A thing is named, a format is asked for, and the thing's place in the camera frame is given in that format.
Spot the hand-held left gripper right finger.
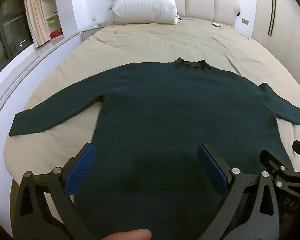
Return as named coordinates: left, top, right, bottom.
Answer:
left=196, top=144, right=280, bottom=240

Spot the beige padded headboard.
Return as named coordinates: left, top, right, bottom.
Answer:
left=116, top=0, right=240, bottom=27

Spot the dark window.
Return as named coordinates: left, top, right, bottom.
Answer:
left=0, top=0, right=34, bottom=75

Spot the dark green sweater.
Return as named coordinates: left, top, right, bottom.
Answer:
left=9, top=57, right=300, bottom=240

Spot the person's left hand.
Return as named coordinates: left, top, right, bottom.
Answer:
left=101, top=229, right=152, bottom=240

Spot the white wardrobe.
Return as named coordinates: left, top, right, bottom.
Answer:
left=251, top=0, right=300, bottom=89

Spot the white window ledge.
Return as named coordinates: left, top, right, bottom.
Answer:
left=0, top=30, right=81, bottom=140

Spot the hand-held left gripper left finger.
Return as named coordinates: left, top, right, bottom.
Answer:
left=14, top=142, right=98, bottom=240

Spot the beige curtain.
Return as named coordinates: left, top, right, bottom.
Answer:
left=23, top=0, right=51, bottom=48

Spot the grey nightstand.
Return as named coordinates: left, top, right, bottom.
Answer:
left=81, top=26, right=106, bottom=40

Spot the white wall shelf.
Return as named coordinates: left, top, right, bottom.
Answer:
left=39, top=0, right=65, bottom=40

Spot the black wardrobe handle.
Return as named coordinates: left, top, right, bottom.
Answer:
left=267, top=0, right=277, bottom=36

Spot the white pillow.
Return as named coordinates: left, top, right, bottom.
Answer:
left=112, top=0, right=178, bottom=25

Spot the bed with beige sheet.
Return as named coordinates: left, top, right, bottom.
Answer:
left=4, top=17, right=300, bottom=240

